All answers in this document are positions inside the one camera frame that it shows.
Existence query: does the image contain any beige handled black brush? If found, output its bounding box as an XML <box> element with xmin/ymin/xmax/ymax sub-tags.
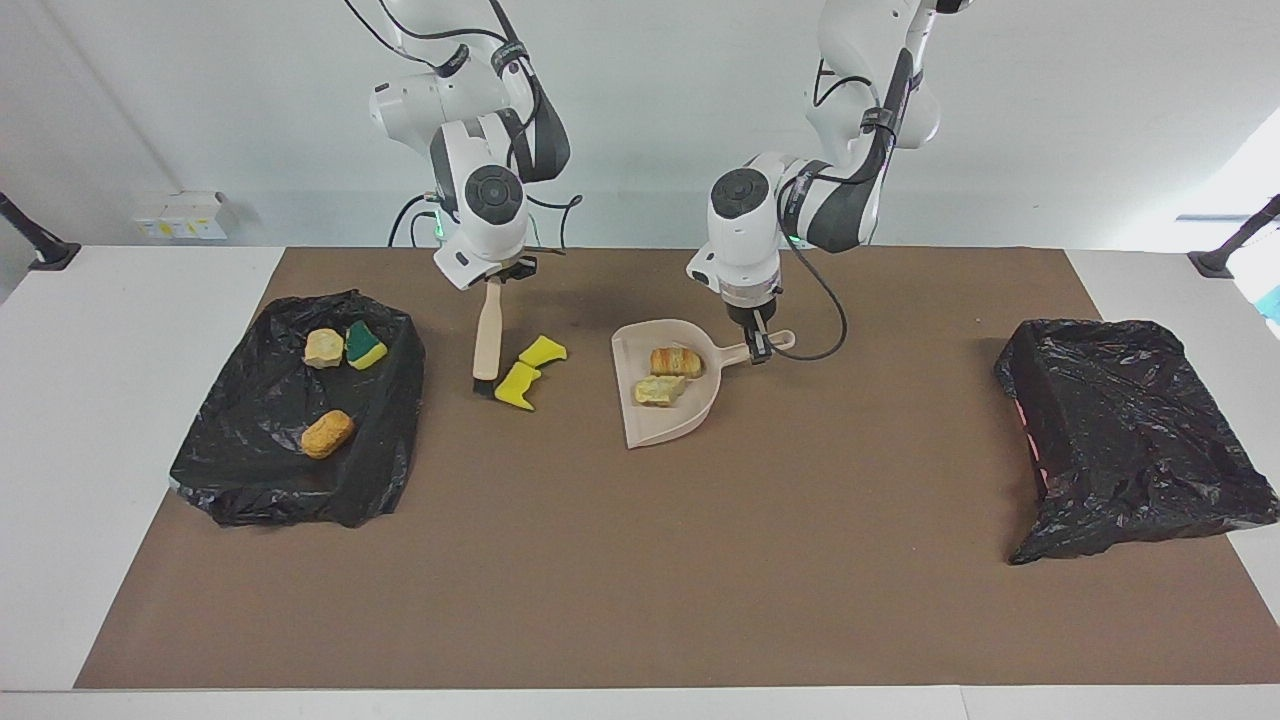
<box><xmin>472</xmin><ymin>278</ymin><xmax>506</xmax><ymax>399</ymax></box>

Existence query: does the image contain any pale bread piece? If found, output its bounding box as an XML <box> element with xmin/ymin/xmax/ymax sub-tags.
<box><xmin>633</xmin><ymin>374</ymin><xmax>689</xmax><ymax>408</ymax></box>

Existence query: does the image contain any large yellow sponge piece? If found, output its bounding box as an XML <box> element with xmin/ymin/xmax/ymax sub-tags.
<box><xmin>494</xmin><ymin>360</ymin><xmax>543</xmax><ymax>412</ymax></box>

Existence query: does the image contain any beige plastic dustpan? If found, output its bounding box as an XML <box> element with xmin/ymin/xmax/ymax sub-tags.
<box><xmin>611</xmin><ymin>319</ymin><xmax>797</xmax><ymax>450</ymax></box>

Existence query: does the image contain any yellow green scrub sponge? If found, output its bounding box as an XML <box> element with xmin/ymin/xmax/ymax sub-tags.
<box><xmin>345</xmin><ymin>320</ymin><xmax>389</xmax><ymax>371</ymax></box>

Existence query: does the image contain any golden brown bread roll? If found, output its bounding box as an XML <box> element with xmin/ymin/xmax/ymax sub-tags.
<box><xmin>300</xmin><ymin>409</ymin><xmax>356</xmax><ymax>460</ymax></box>

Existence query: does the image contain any black bag lined pink bin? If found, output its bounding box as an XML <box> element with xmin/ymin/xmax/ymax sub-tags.
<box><xmin>994</xmin><ymin>319</ymin><xmax>1280</xmax><ymax>567</ymax></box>

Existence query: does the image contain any brown table mat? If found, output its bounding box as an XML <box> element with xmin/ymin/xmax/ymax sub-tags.
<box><xmin>75</xmin><ymin>247</ymin><xmax>1280</xmax><ymax>691</ymax></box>

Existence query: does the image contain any black clamp stand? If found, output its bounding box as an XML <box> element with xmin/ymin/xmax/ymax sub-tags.
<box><xmin>1188</xmin><ymin>194</ymin><xmax>1280</xmax><ymax>279</ymax></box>
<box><xmin>0</xmin><ymin>192</ymin><xmax>82</xmax><ymax>272</ymax></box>

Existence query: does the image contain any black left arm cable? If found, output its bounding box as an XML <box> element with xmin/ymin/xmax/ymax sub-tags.
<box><xmin>778</xmin><ymin>55</ymin><xmax>849</xmax><ymax>362</ymax></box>

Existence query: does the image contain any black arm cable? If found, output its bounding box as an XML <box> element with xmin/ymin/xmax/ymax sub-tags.
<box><xmin>778</xmin><ymin>55</ymin><xmax>849</xmax><ymax>362</ymax></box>
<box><xmin>345</xmin><ymin>0</ymin><xmax>584</xmax><ymax>253</ymax></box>

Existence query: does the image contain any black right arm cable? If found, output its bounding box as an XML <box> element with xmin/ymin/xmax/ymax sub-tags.
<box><xmin>345</xmin><ymin>0</ymin><xmax>584</xmax><ymax>253</ymax></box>

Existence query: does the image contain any black base cable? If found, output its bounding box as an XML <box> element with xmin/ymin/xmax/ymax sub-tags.
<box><xmin>388</xmin><ymin>193</ymin><xmax>441</xmax><ymax>248</ymax></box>

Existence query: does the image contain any white wall socket box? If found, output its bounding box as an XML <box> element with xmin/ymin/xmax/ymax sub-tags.
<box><xmin>132</xmin><ymin>191</ymin><xmax>229</xmax><ymax>240</ymax></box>

